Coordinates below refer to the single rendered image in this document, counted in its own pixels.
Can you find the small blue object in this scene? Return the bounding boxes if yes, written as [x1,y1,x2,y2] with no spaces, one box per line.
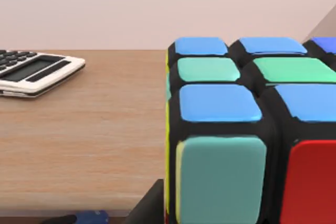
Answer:
[75,210,110,224]

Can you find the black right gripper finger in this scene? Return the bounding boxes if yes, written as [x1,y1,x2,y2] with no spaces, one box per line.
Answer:
[122,178,167,224]

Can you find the multicoloured puzzle cube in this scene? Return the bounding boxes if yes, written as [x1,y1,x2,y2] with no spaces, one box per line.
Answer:
[164,36,336,224]

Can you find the white and black calculator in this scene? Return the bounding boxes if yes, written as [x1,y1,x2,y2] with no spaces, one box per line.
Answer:
[0,49,86,99]

